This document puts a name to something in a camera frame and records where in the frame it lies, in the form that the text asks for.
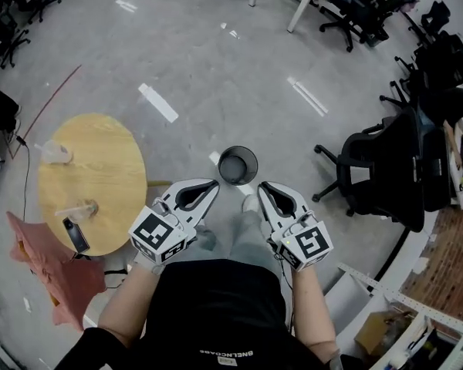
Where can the white desk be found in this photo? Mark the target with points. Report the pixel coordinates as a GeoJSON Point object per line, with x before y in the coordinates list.
{"type": "Point", "coordinates": [299, 8]}

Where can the black mesh office chair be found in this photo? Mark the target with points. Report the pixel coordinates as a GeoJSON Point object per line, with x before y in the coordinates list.
{"type": "Point", "coordinates": [389, 175]}

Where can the person's right white shoe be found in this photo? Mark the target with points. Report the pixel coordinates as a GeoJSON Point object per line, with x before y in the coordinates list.
{"type": "Point", "coordinates": [251, 203]}

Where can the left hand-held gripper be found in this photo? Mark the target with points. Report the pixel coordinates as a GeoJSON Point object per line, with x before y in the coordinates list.
{"type": "Point", "coordinates": [156, 233]}

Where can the black mesh waste bin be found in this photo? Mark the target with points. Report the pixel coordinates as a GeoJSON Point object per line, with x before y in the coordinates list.
{"type": "Point", "coordinates": [238, 166]}

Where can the person's blue jeans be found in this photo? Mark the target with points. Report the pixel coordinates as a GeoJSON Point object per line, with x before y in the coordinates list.
{"type": "Point", "coordinates": [251, 237]}

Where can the clear plastic cup with straw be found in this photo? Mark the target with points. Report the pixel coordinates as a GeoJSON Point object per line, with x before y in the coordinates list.
{"type": "Point", "coordinates": [56, 153]}
{"type": "Point", "coordinates": [83, 209]}

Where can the person's right forearm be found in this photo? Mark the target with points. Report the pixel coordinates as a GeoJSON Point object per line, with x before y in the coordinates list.
{"type": "Point", "coordinates": [312, 310]}

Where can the round wooden side table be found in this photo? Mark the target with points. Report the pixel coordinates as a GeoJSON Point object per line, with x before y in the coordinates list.
{"type": "Point", "coordinates": [100, 183]}

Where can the white perforated metal rack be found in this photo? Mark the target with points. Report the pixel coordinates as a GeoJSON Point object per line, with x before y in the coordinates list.
{"type": "Point", "coordinates": [374, 283]}

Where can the white wristband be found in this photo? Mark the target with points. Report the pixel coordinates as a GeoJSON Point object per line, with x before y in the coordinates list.
{"type": "Point", "coordinates": [148, 264]}

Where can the person's black shirt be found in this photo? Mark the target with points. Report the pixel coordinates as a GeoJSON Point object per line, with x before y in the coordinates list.
{"type": "Point", "coordinates": [216, 314]}

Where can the person's left forearm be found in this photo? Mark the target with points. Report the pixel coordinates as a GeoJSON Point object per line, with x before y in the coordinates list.
{"type": "Point", "coordinates": [127, 303]}

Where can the black smartphone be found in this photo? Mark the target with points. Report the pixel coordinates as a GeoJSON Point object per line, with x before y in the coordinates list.
{"type": "Point", "coordinates": [76, 235]}

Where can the pink cloth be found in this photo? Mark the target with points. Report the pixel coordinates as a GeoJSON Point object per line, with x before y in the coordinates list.
{"type": "Point", "coordinates": [61, 272]}

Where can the cardboard box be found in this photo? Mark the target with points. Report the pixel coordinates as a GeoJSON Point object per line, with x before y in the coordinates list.
{"type": "Point", "coordinates": [374, 331]}

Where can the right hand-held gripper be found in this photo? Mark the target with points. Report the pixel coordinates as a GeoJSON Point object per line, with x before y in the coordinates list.
{"type": "Point", "coordinates": [306, 245]}

